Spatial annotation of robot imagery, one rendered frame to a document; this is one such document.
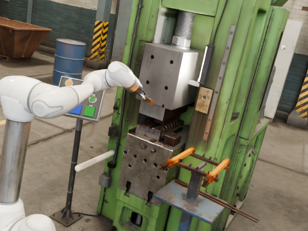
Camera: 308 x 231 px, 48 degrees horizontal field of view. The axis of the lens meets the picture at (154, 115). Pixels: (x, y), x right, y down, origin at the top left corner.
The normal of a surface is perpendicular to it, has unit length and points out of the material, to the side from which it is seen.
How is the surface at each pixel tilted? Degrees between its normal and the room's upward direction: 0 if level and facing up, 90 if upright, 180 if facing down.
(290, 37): 90
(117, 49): 90
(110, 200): 90
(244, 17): 90
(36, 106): 99
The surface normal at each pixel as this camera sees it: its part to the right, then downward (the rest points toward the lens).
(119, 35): -0.41, 0.19
